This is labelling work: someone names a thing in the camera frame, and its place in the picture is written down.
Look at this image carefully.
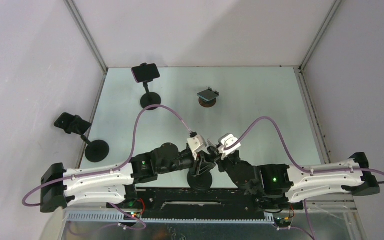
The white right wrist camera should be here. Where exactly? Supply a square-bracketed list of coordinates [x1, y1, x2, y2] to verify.
[216, 133, 241, 159]

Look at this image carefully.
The black rear phone stand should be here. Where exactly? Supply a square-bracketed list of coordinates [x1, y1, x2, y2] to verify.
[140, 82, 162, 109]

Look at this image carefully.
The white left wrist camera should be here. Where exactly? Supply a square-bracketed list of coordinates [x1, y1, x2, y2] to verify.
[187, 132, 207, 161]

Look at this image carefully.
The brown round phone stand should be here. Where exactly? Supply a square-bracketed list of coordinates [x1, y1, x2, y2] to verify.
[198, 97, 217, 108]

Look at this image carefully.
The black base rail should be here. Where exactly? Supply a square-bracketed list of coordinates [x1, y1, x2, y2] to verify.
[117, 187, 303, 221]

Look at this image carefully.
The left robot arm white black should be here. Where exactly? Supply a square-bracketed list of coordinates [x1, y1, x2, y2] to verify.
[39, 143, 218, 213]

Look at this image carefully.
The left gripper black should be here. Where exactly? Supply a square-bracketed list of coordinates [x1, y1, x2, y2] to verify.
[157, 148, 215, 176]

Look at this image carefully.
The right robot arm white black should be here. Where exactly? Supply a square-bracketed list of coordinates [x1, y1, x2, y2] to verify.
[207, 144, 380, 209]

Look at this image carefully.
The black phone pink case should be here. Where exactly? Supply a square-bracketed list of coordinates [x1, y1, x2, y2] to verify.
[131, 63, 161, 83]

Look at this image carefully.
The black round-base phone stand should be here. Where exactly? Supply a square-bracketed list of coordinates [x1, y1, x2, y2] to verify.
[186, 169, 213, 192]

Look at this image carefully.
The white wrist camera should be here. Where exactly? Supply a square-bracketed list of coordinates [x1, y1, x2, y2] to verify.
[187, 132, 207, 161]
[216, 133, 241, 159]

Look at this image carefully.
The grey cable duct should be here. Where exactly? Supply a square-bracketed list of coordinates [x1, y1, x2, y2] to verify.
[66, 211, 276, 224]

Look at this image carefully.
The small teal phone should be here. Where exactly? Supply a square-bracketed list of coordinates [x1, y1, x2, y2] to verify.
[197, 87, 220, 103]

